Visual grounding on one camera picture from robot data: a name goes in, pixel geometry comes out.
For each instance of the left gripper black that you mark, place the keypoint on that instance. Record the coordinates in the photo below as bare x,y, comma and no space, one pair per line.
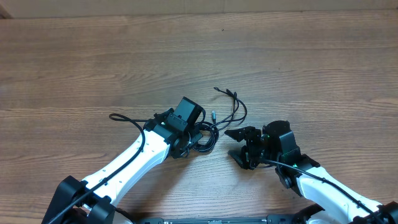
178,152

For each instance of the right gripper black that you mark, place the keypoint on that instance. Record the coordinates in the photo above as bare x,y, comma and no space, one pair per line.
247,160

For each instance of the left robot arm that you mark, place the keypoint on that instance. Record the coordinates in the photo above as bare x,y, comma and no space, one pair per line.
95,198

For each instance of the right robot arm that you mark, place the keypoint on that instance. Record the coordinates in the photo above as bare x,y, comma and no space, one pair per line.
275,146

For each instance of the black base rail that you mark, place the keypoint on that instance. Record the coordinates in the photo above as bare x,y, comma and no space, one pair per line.
214,220

